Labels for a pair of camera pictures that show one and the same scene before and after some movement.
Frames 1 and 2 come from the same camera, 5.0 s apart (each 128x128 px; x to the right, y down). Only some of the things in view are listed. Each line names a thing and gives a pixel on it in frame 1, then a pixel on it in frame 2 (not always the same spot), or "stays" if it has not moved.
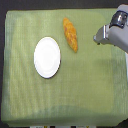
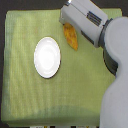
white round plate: x=47 y=57 stays
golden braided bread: x=70 y=33 stays
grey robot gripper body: x=116 y=32 -> x=87 y=17
